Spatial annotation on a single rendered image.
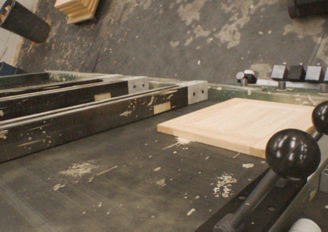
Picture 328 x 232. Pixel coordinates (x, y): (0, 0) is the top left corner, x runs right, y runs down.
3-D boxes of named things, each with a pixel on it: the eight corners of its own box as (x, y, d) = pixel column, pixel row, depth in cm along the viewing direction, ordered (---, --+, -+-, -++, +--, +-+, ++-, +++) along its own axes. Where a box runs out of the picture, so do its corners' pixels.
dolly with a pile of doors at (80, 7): (111, -11, 373) (86, -32, 343) (99, 23, 362) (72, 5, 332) (85, -2, 413) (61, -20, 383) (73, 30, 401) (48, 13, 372)
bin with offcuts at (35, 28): (55, 17, 456) (16, -7, 408) (45, 46, 445) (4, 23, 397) (41, 22, 489) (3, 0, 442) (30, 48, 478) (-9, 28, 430)
